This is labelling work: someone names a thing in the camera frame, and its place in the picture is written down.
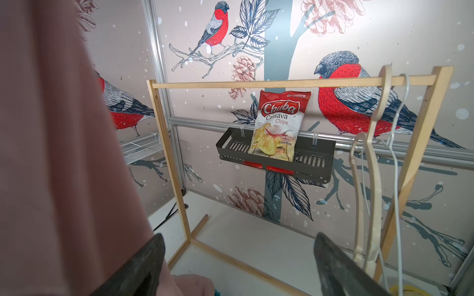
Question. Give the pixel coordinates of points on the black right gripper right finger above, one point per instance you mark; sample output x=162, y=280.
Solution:
x=339, y=275

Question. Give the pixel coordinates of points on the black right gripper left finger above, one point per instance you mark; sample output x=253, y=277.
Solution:
x=139, y=276

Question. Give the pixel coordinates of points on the black wall basket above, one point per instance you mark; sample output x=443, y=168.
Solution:
x=308, y=159

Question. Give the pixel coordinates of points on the pink-grey t-shirt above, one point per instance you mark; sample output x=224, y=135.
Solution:
x=70, y=215

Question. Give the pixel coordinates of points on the red Chuba chips bag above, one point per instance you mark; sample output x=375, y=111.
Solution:
x=277, y=125

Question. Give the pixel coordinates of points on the white wire hanger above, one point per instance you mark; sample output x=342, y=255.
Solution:
x=395, y=200

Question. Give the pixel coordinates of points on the white wire wall shelf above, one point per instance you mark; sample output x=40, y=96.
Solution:
x=141, y=147

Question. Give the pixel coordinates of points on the wooden ring hanger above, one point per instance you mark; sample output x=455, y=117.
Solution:
x=366, y=255

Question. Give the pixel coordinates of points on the yellow bowl with buns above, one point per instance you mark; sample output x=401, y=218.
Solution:
x=408, y=290

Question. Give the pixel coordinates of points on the wooden clothes rack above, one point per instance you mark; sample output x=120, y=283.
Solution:
x=436, y=85

